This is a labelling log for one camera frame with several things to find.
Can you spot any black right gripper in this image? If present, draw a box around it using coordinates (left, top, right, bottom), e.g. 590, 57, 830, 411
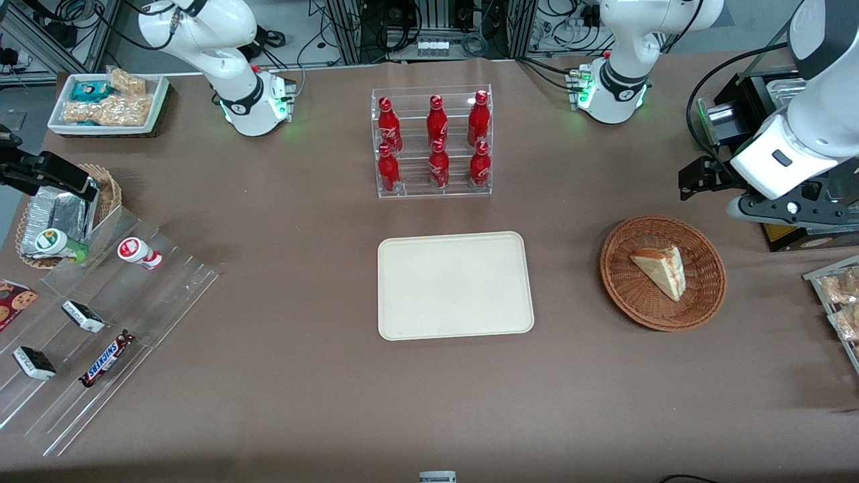
0, 152, 92, 201

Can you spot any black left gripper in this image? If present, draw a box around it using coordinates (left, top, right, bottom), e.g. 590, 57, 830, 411
678, 156, 743, 201

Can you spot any triangular sandwich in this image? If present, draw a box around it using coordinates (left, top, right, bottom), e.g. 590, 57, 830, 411
629, 245, 687, 303

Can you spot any foil wrapped sandwich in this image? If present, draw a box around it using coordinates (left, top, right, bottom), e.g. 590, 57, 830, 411
20, 186, 101, 259

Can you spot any small wicker basket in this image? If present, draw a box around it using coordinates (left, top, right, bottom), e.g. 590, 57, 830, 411
15, 163, 123, 270

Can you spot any white rectangular snack tray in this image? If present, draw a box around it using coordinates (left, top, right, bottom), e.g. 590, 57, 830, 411
47, 72, 170, 138

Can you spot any large round wicker basket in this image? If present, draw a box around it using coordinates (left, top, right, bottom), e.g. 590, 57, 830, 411
599, 215, 727, 333

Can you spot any grey snack tray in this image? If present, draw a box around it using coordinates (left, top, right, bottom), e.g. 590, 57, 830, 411
803, 255, 859, 375

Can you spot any beige plastic tray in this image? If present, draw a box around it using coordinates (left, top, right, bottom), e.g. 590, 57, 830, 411
377, 231, 536, 341

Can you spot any green label yoghurt bottle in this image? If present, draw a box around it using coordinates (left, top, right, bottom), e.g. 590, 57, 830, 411
35, 228, 89, 262

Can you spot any black box appliance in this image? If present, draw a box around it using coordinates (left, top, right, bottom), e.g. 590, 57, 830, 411
697, 67, 859, 253

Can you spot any large peanut cracker packet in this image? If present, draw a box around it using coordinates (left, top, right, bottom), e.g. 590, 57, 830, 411
63, 94, 154, 127

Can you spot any teal snack packet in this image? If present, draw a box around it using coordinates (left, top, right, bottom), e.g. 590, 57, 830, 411
70, 80, 112, 103

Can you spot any red label yoghurt bottle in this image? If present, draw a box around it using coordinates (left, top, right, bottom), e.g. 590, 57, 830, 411
117, 237, 163, 270

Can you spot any small rice cracker packet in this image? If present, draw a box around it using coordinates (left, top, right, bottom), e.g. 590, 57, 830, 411
107, 67, 147, 96

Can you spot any stainless steel pan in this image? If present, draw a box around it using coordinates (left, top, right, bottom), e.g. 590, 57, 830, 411
765, 77, 807, 111

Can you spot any chocolate chip cookie pack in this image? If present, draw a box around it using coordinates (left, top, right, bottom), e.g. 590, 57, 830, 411
0, 280, 39, 331

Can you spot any black white snack bar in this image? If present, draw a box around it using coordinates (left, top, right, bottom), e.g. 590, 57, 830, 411
13, 346, 57, 381
62, 300, 105, 333

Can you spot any clear acrylic stepped display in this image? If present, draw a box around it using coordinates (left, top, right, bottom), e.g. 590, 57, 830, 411
0, 205, 221, 458

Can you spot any clear bag of crackers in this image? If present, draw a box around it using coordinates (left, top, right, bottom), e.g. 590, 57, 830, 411
829, 305, 859, 343
820, 268, 859, 306

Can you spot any snickers chocolate bar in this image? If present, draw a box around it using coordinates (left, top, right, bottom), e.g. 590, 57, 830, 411
79, 329, 136, 388

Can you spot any red cola bottle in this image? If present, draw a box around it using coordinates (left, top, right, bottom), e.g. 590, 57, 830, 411
468, 141, 492, 189
377, 97, 403, 154
427, 95, 449, 148
377, 144, 402, 194
467, 90, 491, 147
429, 139, 450, 190

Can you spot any clear acrylic bottle rack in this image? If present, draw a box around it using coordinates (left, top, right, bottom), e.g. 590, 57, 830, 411
370, 84, 493, 199

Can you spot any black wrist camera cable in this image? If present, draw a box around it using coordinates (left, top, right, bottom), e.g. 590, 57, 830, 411
685, 42, 793, 176

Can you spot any aluminium profile frame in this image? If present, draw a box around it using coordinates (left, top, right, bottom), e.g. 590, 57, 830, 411
0, 0, 121, 85

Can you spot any aluminium frame rack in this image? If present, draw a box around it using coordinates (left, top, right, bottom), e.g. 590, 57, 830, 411
327, 0, 538, 65

